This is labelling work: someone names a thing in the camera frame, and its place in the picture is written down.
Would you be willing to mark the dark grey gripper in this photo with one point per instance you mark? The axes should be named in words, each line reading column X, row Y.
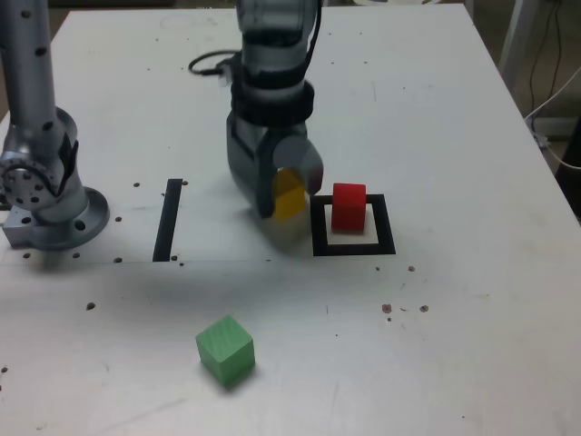
column 279, row 132

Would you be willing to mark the yellow cube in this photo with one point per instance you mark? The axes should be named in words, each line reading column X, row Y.
column 290, row 202

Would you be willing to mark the red cube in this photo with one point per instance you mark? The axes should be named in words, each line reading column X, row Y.
column 348, row 209

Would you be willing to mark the green cube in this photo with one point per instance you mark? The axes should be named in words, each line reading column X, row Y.
column 224, row 349

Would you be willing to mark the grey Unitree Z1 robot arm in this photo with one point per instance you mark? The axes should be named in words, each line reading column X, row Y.
column 29, row 68

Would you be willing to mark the black tape square outline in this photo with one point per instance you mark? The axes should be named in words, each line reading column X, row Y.
column 354, row 250

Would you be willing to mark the black tape strip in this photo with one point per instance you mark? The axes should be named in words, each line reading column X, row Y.
column 165, row 222

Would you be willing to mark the white frame post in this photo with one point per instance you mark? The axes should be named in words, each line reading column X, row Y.
column 520, row 27

